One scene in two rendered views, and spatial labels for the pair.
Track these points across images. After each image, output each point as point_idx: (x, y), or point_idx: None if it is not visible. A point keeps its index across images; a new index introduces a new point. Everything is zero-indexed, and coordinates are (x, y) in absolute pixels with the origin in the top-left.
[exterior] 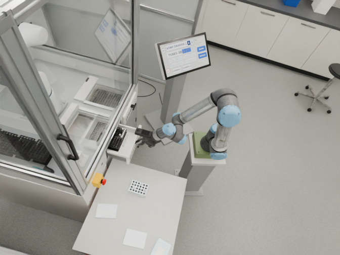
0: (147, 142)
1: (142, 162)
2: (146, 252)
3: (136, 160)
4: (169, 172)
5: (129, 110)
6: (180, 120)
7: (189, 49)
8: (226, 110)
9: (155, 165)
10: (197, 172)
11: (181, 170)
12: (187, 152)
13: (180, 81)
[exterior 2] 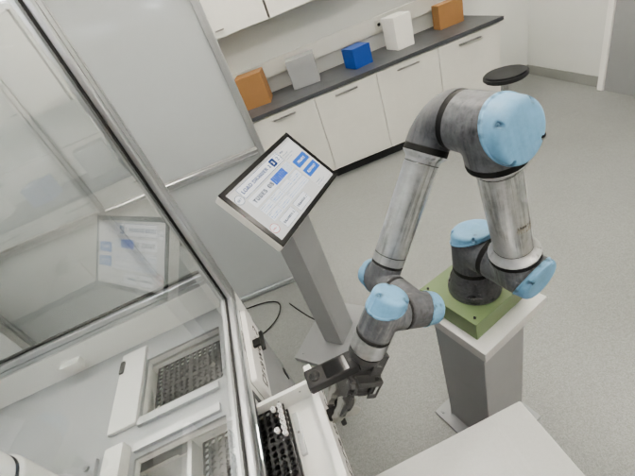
0: (360, 386)
1: (366, 452)
2: None
3: (350, 460)
4: (433, 428)
5: (258, 357)
6: (386, 268)
7: (283, 171)
8: (495, 110)
9: (394, 435)
10: (501, 372)
11: (453, 399)
12: (439, 348)
13: (310, 239)
